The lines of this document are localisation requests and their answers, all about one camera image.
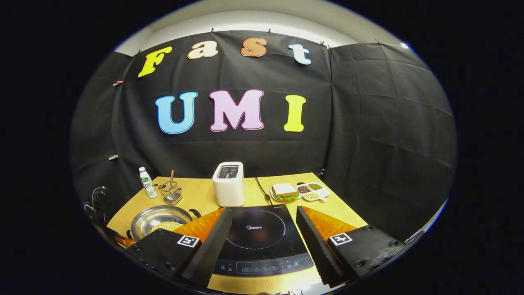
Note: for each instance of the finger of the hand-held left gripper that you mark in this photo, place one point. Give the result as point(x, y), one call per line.
point(123, 241)

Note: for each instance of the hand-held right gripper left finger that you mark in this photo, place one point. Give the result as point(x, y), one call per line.
point(213, 246)

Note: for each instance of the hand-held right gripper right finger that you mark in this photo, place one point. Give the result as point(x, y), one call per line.
point(317, 246)

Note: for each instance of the stainless steel pot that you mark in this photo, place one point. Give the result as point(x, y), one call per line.
point(155, 216)

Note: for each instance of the black induction cooktop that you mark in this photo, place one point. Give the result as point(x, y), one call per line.
point(262, 246)

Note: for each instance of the pile of soybeans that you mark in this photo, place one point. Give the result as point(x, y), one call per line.
point(166, 226)

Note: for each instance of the white divided bean dish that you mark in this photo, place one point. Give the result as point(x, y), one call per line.
point(313, 191)

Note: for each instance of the white toaster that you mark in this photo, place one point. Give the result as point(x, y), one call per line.
point(229, 190)

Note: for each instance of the white green-label drink bottle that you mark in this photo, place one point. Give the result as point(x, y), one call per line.
point(147, 184)

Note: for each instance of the lettuce sandwich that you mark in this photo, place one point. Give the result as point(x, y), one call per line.
point(284, 190)

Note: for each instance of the small white plate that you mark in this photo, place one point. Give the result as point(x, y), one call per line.
point(273, 196)

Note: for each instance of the black backdrop cloth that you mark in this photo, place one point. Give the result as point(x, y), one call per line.
point(245, 151)

